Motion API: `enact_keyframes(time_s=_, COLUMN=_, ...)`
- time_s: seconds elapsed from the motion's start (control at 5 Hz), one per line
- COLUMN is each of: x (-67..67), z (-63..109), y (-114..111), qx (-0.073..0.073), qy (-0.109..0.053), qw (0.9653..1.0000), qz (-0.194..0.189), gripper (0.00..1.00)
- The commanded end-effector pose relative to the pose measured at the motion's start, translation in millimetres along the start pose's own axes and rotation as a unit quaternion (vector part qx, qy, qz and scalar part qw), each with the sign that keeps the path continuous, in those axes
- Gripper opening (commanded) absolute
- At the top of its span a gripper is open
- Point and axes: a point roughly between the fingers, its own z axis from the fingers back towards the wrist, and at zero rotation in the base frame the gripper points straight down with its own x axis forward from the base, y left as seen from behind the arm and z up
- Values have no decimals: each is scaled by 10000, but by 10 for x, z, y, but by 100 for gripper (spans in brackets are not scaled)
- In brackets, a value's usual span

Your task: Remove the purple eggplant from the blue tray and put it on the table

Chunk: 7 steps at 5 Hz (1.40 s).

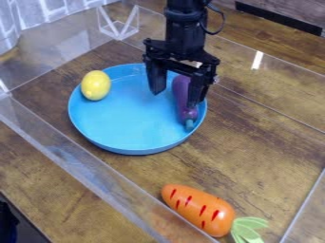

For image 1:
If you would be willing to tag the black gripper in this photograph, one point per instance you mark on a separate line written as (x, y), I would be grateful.
(181, 53)

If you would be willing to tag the purple toy eggplant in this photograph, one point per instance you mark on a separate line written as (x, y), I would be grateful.
(188, 115)

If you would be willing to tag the blue round tray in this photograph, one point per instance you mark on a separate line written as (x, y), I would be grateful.
(132, 122)

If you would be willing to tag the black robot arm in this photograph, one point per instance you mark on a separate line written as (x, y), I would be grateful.
(186, 4)

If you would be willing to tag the yellow toy lemon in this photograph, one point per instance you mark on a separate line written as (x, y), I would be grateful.
(97, 85)

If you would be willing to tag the orange toy carrot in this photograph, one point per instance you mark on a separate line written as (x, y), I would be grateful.
(212, 214)

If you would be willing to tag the clear acrylic corner bracket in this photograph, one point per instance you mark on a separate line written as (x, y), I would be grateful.
(114, 28)

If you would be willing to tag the clear acrylic enclosure wall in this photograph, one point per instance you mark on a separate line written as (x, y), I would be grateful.
(257, 153)

